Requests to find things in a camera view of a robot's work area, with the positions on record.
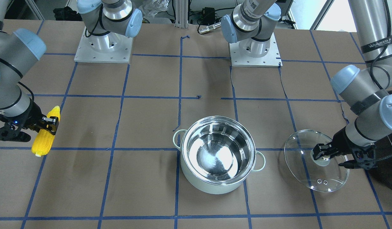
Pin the glass pot lid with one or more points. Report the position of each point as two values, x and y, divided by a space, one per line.
323 174

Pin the aluminium frame post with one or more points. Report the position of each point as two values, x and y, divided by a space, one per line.
181 9

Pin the pale green electric pot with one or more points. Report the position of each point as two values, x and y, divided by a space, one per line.
217 153

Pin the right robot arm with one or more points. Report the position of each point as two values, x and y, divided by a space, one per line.
20 50

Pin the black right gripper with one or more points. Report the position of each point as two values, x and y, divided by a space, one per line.
31 115

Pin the black rice cooker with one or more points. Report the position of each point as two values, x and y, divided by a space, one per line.
383 172

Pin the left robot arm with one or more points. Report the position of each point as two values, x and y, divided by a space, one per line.
365 91

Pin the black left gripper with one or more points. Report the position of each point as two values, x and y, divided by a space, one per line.
341 139

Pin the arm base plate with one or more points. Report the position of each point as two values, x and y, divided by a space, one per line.
110 48
251 53

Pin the yellow corn cob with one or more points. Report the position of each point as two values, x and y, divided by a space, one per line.
44 140

